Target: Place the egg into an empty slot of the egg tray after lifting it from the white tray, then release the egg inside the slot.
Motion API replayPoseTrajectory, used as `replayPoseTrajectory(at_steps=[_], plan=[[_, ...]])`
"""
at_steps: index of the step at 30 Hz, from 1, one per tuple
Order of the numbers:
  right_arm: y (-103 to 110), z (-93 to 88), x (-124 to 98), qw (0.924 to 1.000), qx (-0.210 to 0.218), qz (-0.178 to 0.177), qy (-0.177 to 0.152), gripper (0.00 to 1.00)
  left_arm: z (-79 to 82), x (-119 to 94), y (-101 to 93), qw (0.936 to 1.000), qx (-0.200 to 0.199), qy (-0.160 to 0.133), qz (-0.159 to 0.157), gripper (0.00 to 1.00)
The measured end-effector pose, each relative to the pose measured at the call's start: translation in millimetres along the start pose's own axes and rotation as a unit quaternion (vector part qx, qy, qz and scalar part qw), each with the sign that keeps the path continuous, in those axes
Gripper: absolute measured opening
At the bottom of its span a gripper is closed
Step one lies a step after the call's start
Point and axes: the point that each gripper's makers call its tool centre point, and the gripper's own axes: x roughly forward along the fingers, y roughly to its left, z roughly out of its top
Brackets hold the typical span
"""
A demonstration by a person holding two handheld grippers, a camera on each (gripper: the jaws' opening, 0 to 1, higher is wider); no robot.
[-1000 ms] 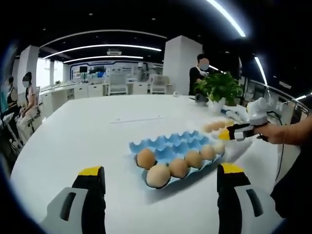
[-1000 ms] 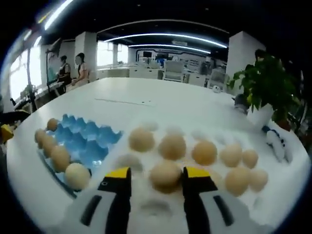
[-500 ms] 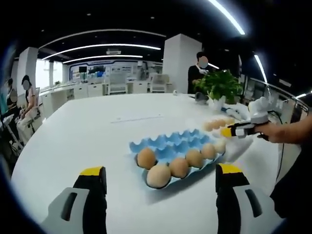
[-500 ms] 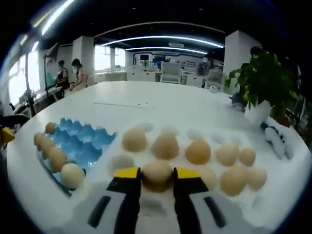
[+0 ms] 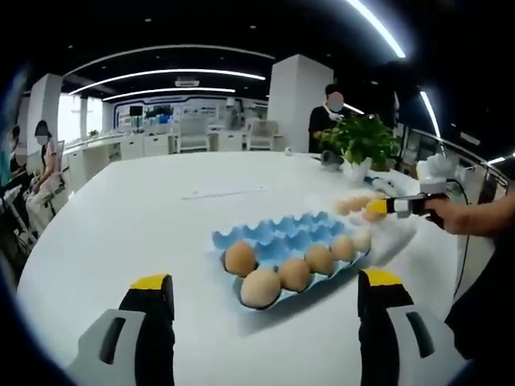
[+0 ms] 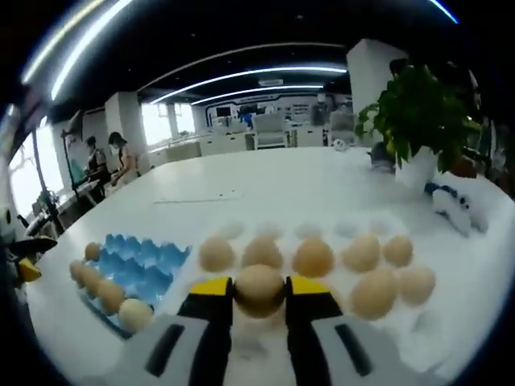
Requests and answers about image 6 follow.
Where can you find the small white round device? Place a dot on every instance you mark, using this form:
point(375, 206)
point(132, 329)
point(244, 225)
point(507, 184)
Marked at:
point(341, 144)

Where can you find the white office chair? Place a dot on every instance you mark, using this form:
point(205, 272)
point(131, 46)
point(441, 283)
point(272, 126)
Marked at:
point(342, 124)
point(269, 128)

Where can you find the green plant in white pot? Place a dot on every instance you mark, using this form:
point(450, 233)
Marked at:
point(422, 112)

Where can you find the black monitor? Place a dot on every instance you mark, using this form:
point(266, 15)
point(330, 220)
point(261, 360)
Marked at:
point(222, 111)

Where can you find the ceiling air conditioner unit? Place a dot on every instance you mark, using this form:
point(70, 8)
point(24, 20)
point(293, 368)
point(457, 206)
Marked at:
point(271, 82)

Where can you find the white cabinet row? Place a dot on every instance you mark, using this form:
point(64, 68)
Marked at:
point(225, 142)

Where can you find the blue egg tray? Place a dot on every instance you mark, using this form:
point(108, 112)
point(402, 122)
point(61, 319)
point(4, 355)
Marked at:
point(141, 265)

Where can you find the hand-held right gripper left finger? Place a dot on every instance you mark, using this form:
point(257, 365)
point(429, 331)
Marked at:
point(213, 321)

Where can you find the grey rounded object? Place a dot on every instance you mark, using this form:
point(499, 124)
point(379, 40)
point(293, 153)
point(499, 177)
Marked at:
point(380, 158)

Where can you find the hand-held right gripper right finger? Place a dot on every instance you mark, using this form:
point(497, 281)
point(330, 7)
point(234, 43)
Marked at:
point(306, 321)

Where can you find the curved ceiling light strip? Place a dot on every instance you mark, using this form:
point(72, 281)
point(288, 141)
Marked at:
point(301, 69)
point(281, 87)

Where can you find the long curved ceiling light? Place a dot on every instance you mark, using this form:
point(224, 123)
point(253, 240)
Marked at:
point(74, 56)

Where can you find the white and blue controller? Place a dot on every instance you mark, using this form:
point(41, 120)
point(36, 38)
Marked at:
point(452, 211)
point(479, 219)

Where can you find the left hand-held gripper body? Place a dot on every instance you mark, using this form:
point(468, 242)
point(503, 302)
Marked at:
point(5, 225)

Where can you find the white foam egg holder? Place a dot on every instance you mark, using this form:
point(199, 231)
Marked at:
point(350, 229)

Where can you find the cluster of brown eggs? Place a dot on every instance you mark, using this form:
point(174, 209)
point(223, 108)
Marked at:
point(314, 257)
point(110, 295)

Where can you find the single brown egg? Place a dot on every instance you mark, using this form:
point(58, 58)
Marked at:
point(259, 291)

